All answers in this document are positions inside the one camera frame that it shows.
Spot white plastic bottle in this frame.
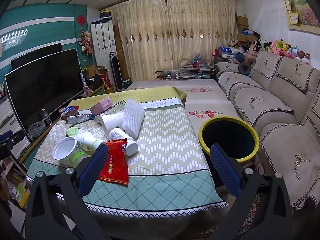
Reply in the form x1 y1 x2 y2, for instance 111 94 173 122
109 127 139 156

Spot framed flower picture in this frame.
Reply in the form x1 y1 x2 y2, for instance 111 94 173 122
278 0 320 34

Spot glass ashtray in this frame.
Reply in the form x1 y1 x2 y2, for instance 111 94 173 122
28 121 47 138

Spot person's left hand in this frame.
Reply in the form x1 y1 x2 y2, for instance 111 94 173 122
0 164 11 202

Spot pink box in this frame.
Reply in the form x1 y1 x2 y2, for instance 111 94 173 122
89 97 112 116

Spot stack of cardboard boxes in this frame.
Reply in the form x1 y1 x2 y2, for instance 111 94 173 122
236 16 258 43

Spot grey neck pillow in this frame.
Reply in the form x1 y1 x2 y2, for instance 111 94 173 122
238 62 251 77

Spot zigzag patterned tablecloth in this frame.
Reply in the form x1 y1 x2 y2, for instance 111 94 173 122
26 86 229 214

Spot black tower fan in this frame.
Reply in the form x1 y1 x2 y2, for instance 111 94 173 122
109 51 123 92

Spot beige sofa with covers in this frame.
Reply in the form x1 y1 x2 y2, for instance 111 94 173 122
214 50 320 210

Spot patterned red rug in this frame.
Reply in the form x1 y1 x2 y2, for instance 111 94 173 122
235 192 265 230

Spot blue and red tissue pack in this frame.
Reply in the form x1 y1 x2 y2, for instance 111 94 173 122
61 106 80 117

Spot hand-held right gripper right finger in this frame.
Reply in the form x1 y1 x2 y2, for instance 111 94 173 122
210 144 294 240

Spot pile of plush toys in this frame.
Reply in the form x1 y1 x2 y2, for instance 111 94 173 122
247 39 312 65

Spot floral floor mat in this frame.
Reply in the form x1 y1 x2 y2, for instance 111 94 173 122
125 79 248 130

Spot white and green drink bottle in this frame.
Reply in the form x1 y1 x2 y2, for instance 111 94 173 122
66 127 107 152

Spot blue star print cushion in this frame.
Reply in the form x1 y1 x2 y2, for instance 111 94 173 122
219 45 244 60

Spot white and blue long box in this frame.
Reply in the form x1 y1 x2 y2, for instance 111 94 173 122
66 114 97 125

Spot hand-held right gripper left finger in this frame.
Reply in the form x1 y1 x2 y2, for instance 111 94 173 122
25 144 110 240

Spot green and white box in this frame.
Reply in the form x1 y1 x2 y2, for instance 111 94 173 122
105 100 127 115

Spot beige curtain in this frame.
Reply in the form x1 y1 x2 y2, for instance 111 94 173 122
110 0 237 82

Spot hanging flower decoration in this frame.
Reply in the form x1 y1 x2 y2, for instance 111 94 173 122
77 29 93 55

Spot low glass shelf with books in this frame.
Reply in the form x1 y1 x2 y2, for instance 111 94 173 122
155 66 214 80

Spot clear water bottle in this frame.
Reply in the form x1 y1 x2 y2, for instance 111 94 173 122
41 108 52 127

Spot red snack packet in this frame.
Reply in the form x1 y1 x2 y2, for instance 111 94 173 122
97 139 129 186

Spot white drawer unit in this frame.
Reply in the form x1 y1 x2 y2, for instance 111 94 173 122
0 97 30 160

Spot white paper cup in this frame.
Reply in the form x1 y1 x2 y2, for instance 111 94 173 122
99 111 125 139

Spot white foam net sleeve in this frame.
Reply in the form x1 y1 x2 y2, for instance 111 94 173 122
122 99 145 139

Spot yellow rimmed dark trash bin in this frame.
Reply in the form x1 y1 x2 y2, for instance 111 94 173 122
199 116 260 164

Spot large black television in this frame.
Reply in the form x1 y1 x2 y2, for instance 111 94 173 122
4 48 84 137

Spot row of books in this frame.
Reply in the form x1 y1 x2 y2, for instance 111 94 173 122
5 155 30 208

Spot open cardboard boxes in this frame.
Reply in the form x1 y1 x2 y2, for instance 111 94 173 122
82 65 110 90

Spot smaller black television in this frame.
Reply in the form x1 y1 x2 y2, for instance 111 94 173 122
11 42 63 70

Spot white cup with green label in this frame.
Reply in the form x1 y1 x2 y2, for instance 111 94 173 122
52 136 89 168

